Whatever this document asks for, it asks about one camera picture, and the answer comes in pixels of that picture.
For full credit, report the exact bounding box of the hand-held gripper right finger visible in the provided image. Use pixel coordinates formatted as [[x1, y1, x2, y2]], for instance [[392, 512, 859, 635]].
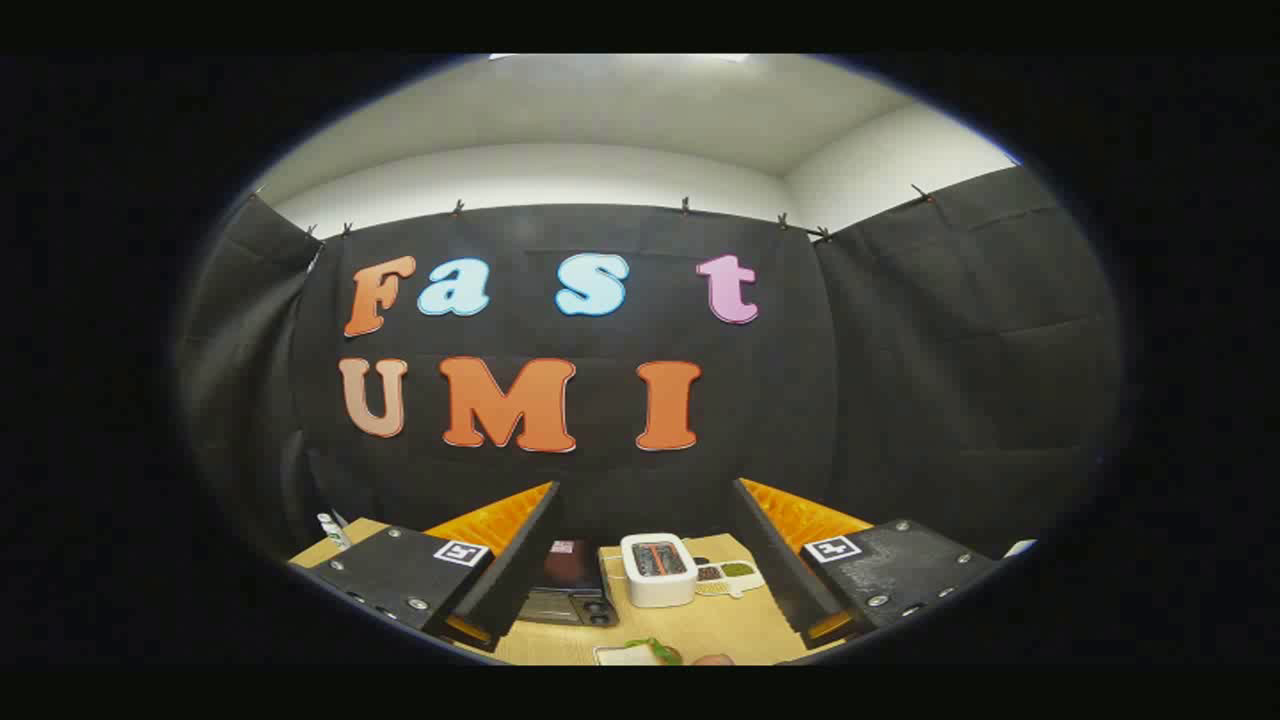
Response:
[[733, 477, 1003, 651]]

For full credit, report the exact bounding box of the small white condiment dish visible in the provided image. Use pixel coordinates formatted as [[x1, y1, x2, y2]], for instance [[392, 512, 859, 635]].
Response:
[[695, 560, 767, 600]]

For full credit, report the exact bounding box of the row of small cloth clips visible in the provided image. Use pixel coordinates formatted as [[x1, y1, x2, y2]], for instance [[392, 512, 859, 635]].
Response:
[[305, 184, 936, 246]]

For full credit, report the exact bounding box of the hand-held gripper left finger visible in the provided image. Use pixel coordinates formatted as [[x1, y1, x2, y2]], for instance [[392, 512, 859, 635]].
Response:
[[288, 480, 563, 653]]

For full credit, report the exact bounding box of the black toaster oven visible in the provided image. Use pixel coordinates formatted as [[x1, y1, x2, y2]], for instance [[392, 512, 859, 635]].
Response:
[[515, 540, 621, 629]]

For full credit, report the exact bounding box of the white pop-up toaster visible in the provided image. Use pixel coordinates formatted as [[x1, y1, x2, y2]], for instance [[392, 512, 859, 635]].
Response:
[[620, 532, 699, 609]]

